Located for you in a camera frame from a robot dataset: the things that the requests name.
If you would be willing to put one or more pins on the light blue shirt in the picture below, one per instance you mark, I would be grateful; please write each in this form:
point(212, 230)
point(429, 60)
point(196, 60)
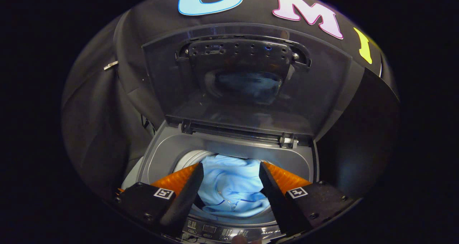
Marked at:
point(231, 186)

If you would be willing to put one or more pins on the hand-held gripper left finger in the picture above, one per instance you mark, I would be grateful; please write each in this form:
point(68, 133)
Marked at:
point(183, 197)

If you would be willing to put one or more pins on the black backdrop cloth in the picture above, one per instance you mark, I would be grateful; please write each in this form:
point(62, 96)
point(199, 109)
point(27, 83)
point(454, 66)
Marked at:
point(93, 111)

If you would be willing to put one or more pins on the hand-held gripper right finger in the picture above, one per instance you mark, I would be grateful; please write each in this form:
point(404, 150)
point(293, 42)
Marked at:
point(276, 201)

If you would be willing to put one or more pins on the silver clip on cloth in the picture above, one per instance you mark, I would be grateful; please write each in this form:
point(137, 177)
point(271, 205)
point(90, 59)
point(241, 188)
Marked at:
point(111, 65)

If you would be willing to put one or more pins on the tinted washing machine lid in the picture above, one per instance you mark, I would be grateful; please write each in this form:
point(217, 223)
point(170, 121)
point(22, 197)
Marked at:
point(179, 86)

